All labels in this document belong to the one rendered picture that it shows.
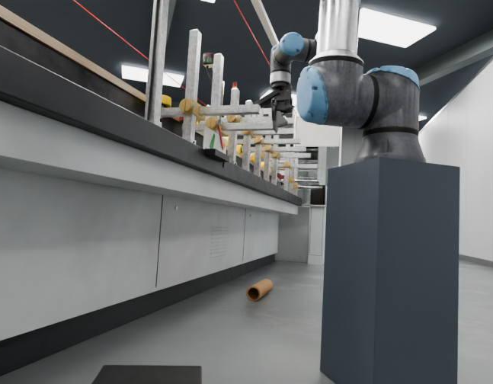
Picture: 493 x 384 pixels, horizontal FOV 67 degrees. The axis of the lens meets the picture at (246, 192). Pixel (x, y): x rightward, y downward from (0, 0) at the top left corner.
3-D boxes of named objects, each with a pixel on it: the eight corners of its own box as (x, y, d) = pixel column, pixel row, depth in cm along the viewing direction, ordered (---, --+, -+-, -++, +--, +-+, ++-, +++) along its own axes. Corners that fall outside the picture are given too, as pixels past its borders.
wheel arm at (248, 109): (260, 116, 139) (260, 105, 140) (257, 113, 136) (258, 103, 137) (158, 120, 152) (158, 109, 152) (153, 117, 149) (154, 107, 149)
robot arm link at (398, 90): (431, 129, 100) (432, 67, 102) (373, 123, 97) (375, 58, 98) (398, 141, 115) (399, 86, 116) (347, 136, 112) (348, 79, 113)
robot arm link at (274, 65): (273, 40, 158) (267, 51, 168) (273, 69, 157) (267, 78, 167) (295, 43, 160) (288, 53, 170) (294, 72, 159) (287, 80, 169)
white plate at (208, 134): (225, 161, 173) (227, 139, 174) (203, 149, 149) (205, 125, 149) (225, 161, 174) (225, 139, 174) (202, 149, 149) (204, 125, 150)
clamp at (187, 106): (206, 121, 149) (207, 109, 150) (192, 110, 137) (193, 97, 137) (192, 121, 151) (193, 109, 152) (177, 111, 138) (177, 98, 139)
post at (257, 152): (260, 180, 237) (264, 107, 241) (258, 180, 234) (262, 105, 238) (254, 180, 238) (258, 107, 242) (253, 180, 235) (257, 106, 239)
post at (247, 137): (248, 183, 213) (253, 101, 217) (246, 182, 210) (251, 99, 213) (242, 183, 214) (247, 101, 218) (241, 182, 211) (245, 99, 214)
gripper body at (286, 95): (289, 109, 157) (289, 81, 158) (269, 110, 159) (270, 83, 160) (292, 114, 164) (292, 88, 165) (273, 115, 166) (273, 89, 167)
